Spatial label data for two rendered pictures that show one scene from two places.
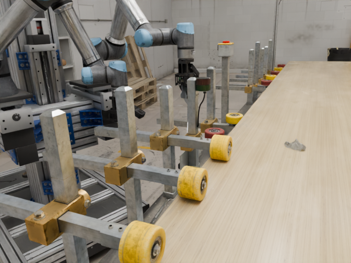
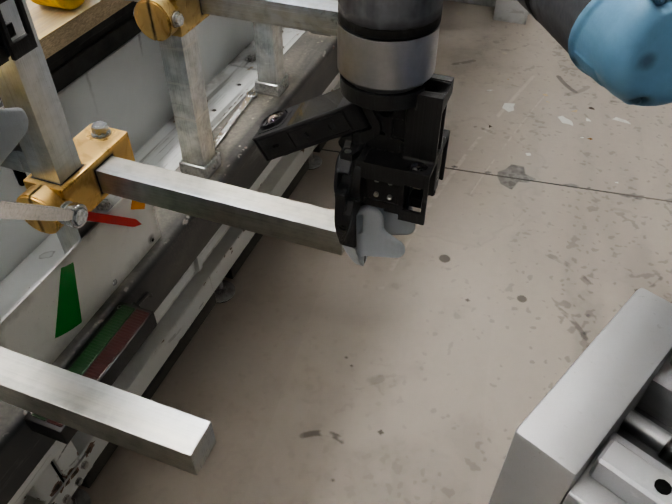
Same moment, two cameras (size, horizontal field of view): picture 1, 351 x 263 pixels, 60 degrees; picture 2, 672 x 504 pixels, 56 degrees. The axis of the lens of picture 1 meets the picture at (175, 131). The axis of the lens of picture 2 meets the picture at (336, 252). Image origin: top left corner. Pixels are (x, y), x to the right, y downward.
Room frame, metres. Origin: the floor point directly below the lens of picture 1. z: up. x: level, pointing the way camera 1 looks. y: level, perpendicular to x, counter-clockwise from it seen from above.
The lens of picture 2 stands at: (1.81, 0.17, 1.27)
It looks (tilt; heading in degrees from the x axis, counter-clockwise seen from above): 44 degrees down; 176
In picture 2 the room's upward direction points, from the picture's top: straight up
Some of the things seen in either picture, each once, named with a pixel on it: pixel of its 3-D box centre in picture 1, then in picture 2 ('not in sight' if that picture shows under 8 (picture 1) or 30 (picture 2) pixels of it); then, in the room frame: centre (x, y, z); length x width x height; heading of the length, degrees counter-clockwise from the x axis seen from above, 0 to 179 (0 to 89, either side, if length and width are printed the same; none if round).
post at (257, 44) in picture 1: (256, 70); not in sight; (2.62, -0.71, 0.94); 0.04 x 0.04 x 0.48; 65
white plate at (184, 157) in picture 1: (190, 154); (90, 276); (1.29, -0.07, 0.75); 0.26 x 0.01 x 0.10; 155
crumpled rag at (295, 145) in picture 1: (295, 143); not in sight; (0.98, -0.42, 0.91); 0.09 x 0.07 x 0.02; 0
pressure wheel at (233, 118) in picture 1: (234, 125); not in sight; (1.39, -0.28, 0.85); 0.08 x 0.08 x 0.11
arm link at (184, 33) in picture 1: (185, 35); not in sight; (1.41, -0.06, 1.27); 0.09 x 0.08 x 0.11; 43
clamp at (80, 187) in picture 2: (191, 140); (75, 177); (1.23, -0.07, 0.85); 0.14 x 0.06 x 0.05; 155
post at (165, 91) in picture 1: (168, 150); (180, 52); (1.03, 0.03, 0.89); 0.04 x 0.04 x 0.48; 65
